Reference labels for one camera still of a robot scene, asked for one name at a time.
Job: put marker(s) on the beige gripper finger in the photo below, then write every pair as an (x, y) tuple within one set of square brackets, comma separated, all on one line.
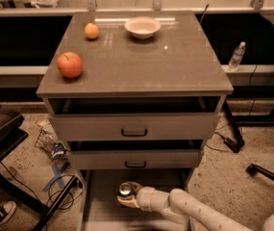
[(133, 187), (129, 201)]

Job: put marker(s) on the blue pepsi can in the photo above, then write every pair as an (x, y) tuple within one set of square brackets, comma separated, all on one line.
[(125, 189)]

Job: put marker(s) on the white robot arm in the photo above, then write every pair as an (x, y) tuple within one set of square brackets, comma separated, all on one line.
[(177, 206)]

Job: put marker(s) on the middle grey drawer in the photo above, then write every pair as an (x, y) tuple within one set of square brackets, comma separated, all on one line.
[(134, 154)]

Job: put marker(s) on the bottom open grey drawer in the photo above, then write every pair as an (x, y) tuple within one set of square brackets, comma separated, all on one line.
[(102, 211)]

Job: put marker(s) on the top grey drawer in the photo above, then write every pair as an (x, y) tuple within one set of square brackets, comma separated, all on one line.
[(128, 127)]

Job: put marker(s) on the grey drawer cabinet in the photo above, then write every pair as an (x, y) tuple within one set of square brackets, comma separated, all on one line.
[(174, 71)]

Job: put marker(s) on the black power adapter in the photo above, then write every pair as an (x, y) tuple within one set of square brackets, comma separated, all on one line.
[(232, 145)]

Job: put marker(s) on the black chair leg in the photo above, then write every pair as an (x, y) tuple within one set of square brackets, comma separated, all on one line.
[(253, 169)]

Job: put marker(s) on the red apple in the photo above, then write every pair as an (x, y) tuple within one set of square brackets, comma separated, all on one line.
[(70, 65)]

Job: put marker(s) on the dark side table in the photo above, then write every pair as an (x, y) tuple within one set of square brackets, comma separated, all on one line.
[(11, 136)]

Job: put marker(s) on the white bowl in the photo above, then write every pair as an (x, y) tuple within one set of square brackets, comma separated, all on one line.
[(142, 27)]

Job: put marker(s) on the clear plastic water bottle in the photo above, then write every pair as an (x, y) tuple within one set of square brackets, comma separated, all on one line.
[(237, 56)]

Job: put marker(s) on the orange fruit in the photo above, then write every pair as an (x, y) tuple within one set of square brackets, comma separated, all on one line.
[(91, 31)]

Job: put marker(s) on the wire mesh basket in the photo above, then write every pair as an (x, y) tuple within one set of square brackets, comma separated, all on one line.
[(45, 142)]

